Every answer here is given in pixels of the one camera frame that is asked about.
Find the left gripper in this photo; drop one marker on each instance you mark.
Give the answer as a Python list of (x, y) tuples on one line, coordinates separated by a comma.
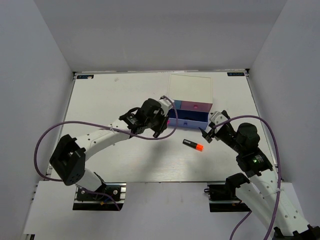
[(163, 125)]

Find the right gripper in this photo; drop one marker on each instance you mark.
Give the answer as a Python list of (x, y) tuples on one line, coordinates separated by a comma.
[(206, 135)]

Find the orange highlighter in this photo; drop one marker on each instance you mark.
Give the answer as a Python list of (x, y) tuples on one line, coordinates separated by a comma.
[(193, 145)]

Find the blue small drawer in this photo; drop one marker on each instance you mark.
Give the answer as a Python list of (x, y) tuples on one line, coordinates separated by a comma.
[(177, 104)]

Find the pink drawer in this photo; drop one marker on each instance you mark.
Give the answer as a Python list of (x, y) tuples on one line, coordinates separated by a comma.
[(196, 106)]

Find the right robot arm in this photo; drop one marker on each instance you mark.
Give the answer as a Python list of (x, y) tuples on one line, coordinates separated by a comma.
[(258, 185)]

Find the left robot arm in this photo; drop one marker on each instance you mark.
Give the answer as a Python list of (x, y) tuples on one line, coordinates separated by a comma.
[(71, 153)]

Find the white drawer cabinet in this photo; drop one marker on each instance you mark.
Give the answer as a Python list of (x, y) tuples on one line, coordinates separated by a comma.
[(190, 88)]

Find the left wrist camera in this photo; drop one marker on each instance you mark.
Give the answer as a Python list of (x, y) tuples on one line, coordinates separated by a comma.
[(166, 104)]

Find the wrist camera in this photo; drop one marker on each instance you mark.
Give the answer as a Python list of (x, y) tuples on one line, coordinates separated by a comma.
[(215, 118), (166, 104)]

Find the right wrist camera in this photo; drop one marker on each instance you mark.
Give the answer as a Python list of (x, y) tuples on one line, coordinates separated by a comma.
[(215, 118)]

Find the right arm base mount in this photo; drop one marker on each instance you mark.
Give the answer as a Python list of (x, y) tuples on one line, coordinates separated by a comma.
[(221, 200)]

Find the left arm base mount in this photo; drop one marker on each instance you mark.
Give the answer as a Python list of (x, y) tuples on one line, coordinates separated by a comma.
[(112, 200)]

